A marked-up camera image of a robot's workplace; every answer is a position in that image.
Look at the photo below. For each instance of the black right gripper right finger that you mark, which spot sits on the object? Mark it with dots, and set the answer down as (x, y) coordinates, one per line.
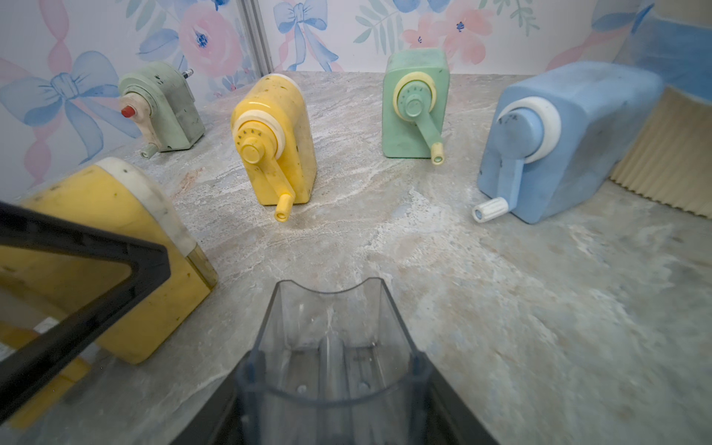
(448, 419)

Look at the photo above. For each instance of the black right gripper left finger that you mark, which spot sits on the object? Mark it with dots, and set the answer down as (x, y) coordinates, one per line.
(220, 420)

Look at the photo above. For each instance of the yellow pencil sharpener front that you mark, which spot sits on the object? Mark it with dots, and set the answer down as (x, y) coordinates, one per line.
(39, 289)

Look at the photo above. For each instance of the yellow pencil sharpener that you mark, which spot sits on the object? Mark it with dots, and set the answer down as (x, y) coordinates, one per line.
(272, 134)
(39, 289)

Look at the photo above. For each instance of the clear shavings tray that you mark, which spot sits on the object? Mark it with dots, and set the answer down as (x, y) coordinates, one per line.
(334, 368)

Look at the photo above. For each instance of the pale green pencil sharpener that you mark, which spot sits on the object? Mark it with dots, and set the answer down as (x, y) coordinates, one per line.
(158, 99)

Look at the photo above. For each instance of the yellow pencil sharpener back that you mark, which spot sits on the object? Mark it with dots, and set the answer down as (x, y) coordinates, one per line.
(272, 134)

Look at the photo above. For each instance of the blue pencil sharpener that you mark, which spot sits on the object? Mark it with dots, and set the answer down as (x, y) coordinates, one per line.
(556, 137)

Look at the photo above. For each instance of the cream waste bin with liner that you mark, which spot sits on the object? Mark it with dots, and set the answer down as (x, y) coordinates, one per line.
(670, 162)

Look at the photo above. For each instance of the aluminium corner post left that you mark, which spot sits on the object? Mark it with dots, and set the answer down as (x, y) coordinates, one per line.
(253, 25)

